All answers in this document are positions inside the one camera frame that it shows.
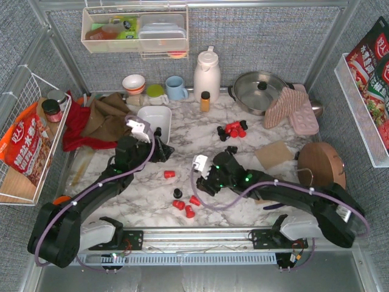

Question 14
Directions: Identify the brown cardboard square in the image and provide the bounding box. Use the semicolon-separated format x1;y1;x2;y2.
255;141;294;170

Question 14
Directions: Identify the steel cup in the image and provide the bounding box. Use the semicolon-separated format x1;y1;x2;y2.
310;99;324;118

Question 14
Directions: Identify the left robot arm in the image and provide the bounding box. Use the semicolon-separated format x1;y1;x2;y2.
27;136;174;268

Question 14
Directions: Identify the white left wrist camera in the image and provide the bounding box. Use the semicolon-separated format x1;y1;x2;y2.
126;120;151;144

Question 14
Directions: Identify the round wooden board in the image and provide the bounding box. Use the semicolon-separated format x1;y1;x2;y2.
297;142;346;189

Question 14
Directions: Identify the black coffee capsule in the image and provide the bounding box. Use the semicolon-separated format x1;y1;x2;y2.
173;188;182;200
239;120;248;131
154;127;162;137
219;133;230;142
217;126;225;136
226;146;238;155

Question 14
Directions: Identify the pink egg tray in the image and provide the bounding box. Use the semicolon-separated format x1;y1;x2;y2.
289;99;319;136

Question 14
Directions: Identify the white orange striped bowl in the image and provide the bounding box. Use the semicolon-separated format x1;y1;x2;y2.
122;74;145;94

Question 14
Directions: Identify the red cloth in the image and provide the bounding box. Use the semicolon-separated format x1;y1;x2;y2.
62;101;117;151

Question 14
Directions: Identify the clear plastic container stack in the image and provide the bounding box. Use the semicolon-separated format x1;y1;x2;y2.
138;13;187;52

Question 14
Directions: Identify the green lidded white cup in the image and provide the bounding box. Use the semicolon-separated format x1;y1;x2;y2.
146;84;169;105

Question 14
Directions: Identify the steel pot with glass lid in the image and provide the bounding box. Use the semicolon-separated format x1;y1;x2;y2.
227;71;295;116

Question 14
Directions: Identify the white rectangular storage basket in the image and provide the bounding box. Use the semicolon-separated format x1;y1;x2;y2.
137;105;172;144

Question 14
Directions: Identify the pink striped cloth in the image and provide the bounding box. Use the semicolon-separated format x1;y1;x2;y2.
263;87;309;129

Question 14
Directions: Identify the brown cloth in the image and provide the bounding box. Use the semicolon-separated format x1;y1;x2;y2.
81;92;132;142

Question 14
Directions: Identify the silver lid glass jar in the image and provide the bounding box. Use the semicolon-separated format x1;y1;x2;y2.
47;89;67;112

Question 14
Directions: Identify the orange spice bottle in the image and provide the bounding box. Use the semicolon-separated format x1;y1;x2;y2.
200;91;210;112

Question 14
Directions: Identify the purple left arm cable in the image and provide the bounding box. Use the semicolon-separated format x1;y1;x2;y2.
33;115;156;273

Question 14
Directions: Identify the pink yellow sponge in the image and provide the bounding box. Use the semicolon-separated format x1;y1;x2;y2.
167;50;187;59

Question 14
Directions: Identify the blue mug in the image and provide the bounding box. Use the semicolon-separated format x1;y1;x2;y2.
165;76;188;101

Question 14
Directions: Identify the green labelled packet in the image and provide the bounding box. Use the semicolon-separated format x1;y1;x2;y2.
109;16;139;40

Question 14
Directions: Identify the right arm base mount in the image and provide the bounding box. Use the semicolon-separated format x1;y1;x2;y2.
248;214;308;249

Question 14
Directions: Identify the purple spatula handle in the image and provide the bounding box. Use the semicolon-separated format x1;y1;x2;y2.
263;203;284;210

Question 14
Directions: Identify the orange liquid bottle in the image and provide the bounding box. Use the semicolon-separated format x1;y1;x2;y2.
85;24;124;41

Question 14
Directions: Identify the white thermos jug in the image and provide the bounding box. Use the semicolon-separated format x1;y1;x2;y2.
193;46;221;103

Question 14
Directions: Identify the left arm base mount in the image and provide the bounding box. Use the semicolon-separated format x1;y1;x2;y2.
89;230;144;251

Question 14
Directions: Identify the red coffee capsule cluster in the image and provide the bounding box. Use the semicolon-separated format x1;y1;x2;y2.
225;121;247;138

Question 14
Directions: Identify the orange cup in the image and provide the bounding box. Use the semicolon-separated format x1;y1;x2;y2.
53;195;71;205

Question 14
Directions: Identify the dark lid glass jar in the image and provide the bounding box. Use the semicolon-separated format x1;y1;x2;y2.
41;99;63;123

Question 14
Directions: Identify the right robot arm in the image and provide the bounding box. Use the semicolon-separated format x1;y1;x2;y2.
190;151;370;248

